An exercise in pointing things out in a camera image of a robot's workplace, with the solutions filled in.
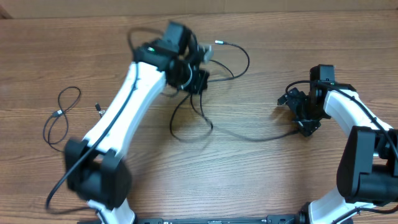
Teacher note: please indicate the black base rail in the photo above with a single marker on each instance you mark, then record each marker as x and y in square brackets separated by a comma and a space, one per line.
[270, 219]

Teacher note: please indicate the cardboard back wall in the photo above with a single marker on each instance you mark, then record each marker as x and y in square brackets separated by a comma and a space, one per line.
[31, 9]

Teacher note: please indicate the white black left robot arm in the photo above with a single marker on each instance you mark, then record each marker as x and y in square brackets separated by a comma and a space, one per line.
[95, 167]

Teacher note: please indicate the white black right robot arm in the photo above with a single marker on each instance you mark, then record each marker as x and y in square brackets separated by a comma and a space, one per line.
[366, 179]

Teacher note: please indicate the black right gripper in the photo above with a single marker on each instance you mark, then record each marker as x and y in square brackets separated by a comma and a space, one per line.
[301, 109]

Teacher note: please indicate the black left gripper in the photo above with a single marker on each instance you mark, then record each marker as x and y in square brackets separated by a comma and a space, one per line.
[201, 83]

